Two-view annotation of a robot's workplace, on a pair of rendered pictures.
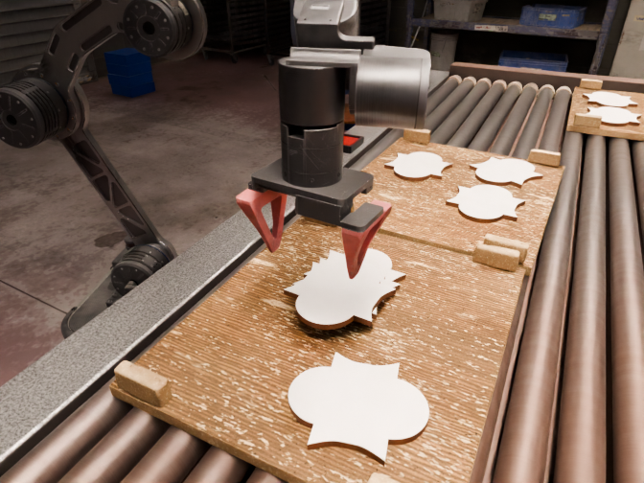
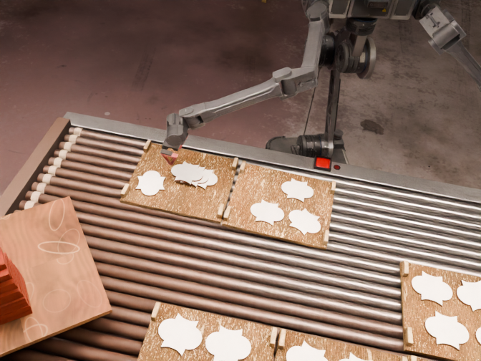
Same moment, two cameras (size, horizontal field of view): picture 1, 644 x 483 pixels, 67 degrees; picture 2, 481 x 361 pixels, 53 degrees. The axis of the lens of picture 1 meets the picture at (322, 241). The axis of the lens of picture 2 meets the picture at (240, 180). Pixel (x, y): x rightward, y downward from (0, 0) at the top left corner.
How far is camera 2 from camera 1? 1.77 m
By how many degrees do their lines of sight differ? 54
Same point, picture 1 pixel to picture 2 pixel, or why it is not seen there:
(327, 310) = (176, 170)
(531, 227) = (252, 226)
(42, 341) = not seen: hidden behind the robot
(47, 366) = (156, 131)
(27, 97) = not seen: hidden behind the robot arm
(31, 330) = (286, 131)
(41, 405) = (144, 135)
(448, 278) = (208, 200)
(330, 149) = not seen: hidden behind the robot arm
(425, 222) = (244, 194)
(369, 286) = (190, 177)
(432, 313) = (189, 197)
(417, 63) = (171, 132)
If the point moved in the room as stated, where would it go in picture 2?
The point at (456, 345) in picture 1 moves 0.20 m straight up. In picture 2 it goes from (176, 202) to (175, 167)
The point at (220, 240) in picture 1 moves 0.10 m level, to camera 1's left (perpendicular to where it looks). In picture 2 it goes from (220, 145) to (215, 130)
